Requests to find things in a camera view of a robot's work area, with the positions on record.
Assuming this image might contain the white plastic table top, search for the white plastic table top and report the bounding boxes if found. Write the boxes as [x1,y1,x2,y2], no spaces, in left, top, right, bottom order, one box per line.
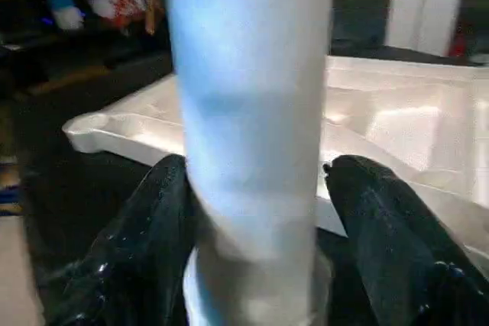
[63,55,489,239]

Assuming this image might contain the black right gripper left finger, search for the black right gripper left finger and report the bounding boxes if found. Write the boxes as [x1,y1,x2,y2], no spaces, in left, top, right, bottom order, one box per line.
[46,154,201,326]

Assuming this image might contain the black work surface mat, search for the black work surface mat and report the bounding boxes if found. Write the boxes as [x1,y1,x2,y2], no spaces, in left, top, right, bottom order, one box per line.
[0,44,489,326]

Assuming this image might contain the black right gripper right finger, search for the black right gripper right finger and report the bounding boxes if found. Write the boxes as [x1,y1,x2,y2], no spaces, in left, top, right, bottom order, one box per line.
[322,154,489,326]

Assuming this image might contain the blue electronic box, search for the blue electronic box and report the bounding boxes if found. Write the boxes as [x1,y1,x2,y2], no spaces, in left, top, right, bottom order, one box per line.
[46,2,89,33]

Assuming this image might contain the white plastic table leg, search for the white plastic table leg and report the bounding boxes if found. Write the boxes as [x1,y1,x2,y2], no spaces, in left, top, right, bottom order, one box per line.
[160,0,337,326]

